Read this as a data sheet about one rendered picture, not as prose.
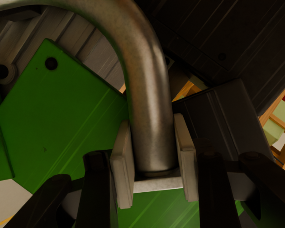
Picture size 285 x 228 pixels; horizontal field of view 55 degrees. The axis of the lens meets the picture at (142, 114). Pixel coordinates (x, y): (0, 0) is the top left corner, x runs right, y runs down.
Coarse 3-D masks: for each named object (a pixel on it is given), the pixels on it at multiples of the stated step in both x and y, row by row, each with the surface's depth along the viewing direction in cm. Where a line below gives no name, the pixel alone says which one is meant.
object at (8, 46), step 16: (48, 16) 23; (64, 16) 22; (80, 16) 23; (0, 32) 23; (16, 32) 23; (32, 32) 23; (48, 32) 23; (64, 32) 23; (80, 32) 23; (96, 32) 23; (0, 48) 24; (16, 48) 23; (32, 48) 23; (64, 48) 23; (80, 48) 23; (0, 64) 23; (16, 64) 24; (0, 80) 23; (16, 80) 24
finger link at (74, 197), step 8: (112, 176) 14; (72, 184) 13; (80, 184) 13; (112, 184) 14; (72, 192) 13; (80, 192) 13; (112, 192) 13; (64, 200) 12; (72, 200) 13; (64, 208) 13; (72, 208) 13; (56, 216) 13; (64, 216) 13; (72, 216) 13
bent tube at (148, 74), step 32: (0, 0) 18; (32, 0) 18; (64, 0) 17; (96, 0) 17; (128, 0) 17; (128, 32) 17; (128, 64) 17; (160, 64) 17; (128, 96) 18; (160, 96) 17; (160, 128) 17; (160, 160) 18
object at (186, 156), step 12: (180, 120) 18; (180, 132) 16; (180, 144) 14; (192, 144) 14; (180, 156) 14; (192, 156) 14; (180, 168) 16; (192, 168) 14; (192, 180) 14; (192, 192) 14
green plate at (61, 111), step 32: (32, 64) 22; (64, 64) 21; (32, 96) 22; (64, 96) 22; (96, 96) 22; (32, 128) 22; (64, 128) 22; (96, 128) 22; (32, 160) 23; (64, 160) 23; (32, 192) 23; (160, 192) 22; (128, 224) 23; (160, 224) 23; (192, 224) 23
